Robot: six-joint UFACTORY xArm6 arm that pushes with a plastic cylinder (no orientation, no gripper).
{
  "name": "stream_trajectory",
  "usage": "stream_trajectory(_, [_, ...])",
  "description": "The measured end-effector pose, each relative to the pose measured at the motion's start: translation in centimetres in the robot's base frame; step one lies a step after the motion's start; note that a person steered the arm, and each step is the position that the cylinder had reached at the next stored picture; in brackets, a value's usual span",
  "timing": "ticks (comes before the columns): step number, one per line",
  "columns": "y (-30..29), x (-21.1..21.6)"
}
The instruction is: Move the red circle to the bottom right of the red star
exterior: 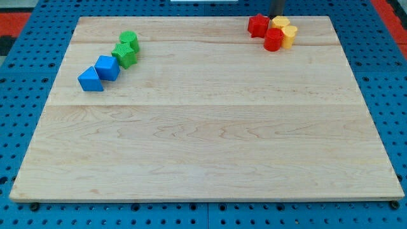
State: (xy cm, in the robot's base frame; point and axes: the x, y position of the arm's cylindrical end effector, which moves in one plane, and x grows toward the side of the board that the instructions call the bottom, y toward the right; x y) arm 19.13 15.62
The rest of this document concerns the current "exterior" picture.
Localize red cylinder block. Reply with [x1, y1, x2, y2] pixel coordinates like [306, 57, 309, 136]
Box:
[263, 28, 284, 52]

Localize grey metal pusher rod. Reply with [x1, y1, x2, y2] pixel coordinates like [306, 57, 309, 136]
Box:
[268, 0, 286, 18]

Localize blue cube block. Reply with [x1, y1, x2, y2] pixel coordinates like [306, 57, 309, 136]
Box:
[94, 55, 120, 81]

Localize green star block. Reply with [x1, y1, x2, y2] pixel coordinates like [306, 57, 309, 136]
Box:
[111, 43, 137, 69]

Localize large wooden board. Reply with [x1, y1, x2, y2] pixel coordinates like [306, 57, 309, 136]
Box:
[10, 16, 404, 203]

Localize red star block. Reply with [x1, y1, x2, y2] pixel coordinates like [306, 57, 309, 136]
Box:
[247, 13, 270, 38]

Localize yellow hexagon block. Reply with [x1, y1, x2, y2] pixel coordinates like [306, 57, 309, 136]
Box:
[271, 16, 291, 29]

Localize blue triangle block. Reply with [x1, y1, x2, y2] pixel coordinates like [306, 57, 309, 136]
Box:
[78, 66, 104, 92]

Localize green cylinder block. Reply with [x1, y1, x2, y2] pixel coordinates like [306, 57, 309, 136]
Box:
[119, 31, 140, 53]

